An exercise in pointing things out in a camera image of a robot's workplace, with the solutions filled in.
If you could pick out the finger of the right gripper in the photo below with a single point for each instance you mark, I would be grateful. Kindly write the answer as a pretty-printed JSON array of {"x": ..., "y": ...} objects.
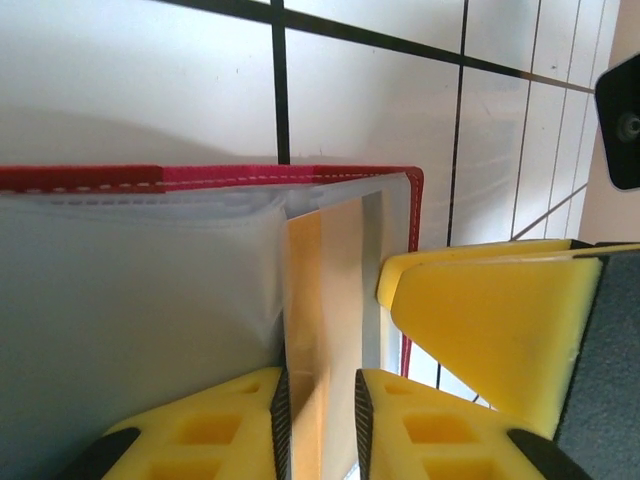
[
  {"x": 392, "y": 272},
  {"x": 500, "y": 325}
]

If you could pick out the orange striped card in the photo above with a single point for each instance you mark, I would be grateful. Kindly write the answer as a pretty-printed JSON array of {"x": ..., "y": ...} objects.
[{"x": 320, "y": 300}]

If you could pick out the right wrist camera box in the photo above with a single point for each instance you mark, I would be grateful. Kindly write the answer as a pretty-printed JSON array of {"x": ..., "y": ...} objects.
[{"x": 622, "y": 130}]

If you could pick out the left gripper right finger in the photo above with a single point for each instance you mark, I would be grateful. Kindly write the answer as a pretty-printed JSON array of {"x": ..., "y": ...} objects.
[{"x": 440, "y": 445}]

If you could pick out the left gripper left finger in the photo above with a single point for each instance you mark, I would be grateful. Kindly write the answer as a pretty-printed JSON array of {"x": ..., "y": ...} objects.
[{"x": 200, "y": 435}]

